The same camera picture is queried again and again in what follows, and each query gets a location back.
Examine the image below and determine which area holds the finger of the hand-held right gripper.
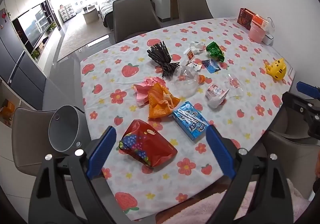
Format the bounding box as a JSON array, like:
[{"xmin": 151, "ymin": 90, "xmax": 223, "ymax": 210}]
[
  {"xmin": 297, "ymin": 81, "xmax": 320, "ymax": 101},
  {"xmin": 282, "ymin": 92, "xmax": 315, "ymax": 114}
]

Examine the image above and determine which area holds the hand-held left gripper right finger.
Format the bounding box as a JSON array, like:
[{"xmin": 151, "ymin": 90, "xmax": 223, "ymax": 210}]
[{"xmin": 205, "ymin": 125, "xmax": 312, "ymax": 224}]

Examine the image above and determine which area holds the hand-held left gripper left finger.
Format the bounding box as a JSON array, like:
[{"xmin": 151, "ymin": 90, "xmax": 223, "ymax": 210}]
[{"xmin": 27, "ymin": 126, "xmax": 133, "ymax": 224}]

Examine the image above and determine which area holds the blue drink carton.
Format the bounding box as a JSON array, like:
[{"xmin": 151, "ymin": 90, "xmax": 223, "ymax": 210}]
[{"xmin": 172, "ymin": 101, "xmax": 209, "ymax": 141}]

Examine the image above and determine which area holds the grey trash bin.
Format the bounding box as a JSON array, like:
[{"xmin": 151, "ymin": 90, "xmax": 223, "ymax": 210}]
[{"xmin": 48, "ymin": 105, "xmax": 92, "ymax": 155}]

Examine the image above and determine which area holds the red fruit print snack bag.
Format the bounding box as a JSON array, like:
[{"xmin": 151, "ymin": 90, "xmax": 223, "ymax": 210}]
[{"xmin": 118, "ymin": 119, "xmax": 178, "ymax": 172}]

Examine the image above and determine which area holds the clear plastic wrapper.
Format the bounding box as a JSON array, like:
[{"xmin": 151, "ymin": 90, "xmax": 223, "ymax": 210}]
[{"xmin": 224, "ymin": 74, "xmax": 245, "ymax": 98}]

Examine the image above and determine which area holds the orange snack bag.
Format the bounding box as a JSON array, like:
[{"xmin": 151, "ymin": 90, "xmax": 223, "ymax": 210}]
[{"xmin": 147, "ymin": 82, "xmax": 181, "ymax": 119}]

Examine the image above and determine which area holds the pink paper wrapper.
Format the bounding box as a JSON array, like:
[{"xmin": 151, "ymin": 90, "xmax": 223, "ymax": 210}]
[{"xmin": 132, "ymin": 76, "xmax": 167, "ymax": 108}]

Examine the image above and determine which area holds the clear bottle with orange cap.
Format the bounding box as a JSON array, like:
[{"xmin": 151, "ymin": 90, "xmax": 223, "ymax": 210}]
[{"xmin": 173, "ymin": 65, "xmax": 206, "ymax": 97}]

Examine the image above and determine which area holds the small blue packet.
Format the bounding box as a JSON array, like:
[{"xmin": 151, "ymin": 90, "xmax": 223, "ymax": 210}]
[{"xmin": 201, "ymin": 59, "xmax": 222, "ymax": 74}]

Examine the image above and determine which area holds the small white torn packet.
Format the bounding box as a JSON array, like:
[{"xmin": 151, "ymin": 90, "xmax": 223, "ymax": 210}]
[{"xmin": 187, "ymin": 61, "xmax": 203, "ymax": 71}]

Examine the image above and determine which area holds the green snack bag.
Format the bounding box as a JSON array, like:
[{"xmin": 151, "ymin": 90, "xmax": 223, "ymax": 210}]
[{"xmin": 205, "ymin": 41, "xmax": 225, "ymax": 62}]

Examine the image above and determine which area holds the white packet with red label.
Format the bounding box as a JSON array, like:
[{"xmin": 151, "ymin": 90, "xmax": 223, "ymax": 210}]
[{"xmin": 183, "ymin": 48, "xmax": 198, "ymax": 61}]

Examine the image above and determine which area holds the white tissue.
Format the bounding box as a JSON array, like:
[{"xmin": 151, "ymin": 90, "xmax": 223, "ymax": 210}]
[{"xmin": 188, "ymin": 41, "xmax": 207, "ymax": 53}]

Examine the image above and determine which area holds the bundle of dark sticks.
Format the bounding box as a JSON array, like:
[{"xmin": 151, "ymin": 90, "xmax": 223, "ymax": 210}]
[{"xmin": 146, "ymin": 41, "xmax": 181, "ymax": 79}]

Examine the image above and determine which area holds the strawberry flower print tablecloth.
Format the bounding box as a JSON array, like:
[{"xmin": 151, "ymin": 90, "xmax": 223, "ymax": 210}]
[{"xmin": 80, "ymin": 17, "xmax": 297, "ymax": 221}]

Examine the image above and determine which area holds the yellow cat toy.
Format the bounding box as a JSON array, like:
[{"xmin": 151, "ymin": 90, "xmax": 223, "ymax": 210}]
[{"xmin": 265, "ymin": 58, "xmax": 287, "ymax": 81}]

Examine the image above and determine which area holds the pink fuzzy clothing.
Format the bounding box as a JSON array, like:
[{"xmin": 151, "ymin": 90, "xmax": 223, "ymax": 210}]
[{"xmin": 160, "ymin": 178, "xmax": 311, "ymax": 224}]

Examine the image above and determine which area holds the white rectangular box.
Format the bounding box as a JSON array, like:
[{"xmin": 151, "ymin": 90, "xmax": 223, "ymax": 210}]
[{"xmin": 261, "ymin": 33, "xmax": 274, "ymax": 45}]

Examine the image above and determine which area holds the pink cup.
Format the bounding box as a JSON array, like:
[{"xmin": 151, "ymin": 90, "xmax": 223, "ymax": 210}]
[{"xmin": 248, "ymin": 23, "xmax": 267, "ymax": 42}]

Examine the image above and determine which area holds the orange tissue packet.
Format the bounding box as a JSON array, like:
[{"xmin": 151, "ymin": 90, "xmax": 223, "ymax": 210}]
[{"xmin": 251, "ymin": 14, "xmax": 269, "ymax": 30}]

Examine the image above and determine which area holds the red box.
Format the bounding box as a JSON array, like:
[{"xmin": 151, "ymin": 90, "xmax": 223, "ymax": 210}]
[{"xmin": 237, "ymin": 8, "xmax": 257, "ymax": 29}]

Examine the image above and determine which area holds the orange cardboard box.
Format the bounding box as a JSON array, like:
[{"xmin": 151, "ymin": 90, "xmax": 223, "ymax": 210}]
[{"xmin": 0, "ymin": 99, "xmax": 16, "ymax": 127}]

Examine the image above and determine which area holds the beige rug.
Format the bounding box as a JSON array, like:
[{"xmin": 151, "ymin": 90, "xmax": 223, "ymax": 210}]
[{"xmin": 61, "ymin": 18, "xmax": 113, "ymax": 53}]

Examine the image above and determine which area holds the dark grey fridge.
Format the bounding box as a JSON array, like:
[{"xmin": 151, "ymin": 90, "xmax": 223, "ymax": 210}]
[{"xmin": 0, "ymin": 9, "xmax": 47, "ymax": 111}]

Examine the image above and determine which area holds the white drawer cabinet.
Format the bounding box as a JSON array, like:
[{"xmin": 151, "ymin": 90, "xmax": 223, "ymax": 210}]
[{"xmin": 58, "ymin": 4, "xmax": 77, "ymax": 23}]

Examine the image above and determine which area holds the wall television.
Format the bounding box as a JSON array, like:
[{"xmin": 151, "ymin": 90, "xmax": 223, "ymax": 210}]
[{"xmin": 18, "ymin": 4, "xmax": 51, "ymax": 48}]

